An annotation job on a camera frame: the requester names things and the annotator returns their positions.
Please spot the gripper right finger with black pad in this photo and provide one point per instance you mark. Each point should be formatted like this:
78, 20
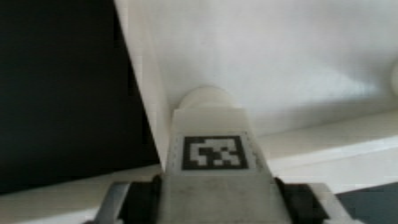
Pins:
313, 205

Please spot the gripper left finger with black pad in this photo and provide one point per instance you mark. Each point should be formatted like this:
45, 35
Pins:
130, 203

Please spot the white table leg with tag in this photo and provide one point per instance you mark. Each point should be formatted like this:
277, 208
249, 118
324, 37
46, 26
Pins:
219, 189

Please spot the white square table top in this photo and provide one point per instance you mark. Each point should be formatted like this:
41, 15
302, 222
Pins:
295, 53

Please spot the white front fence bar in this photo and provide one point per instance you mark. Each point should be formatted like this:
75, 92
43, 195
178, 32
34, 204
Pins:
361, 177

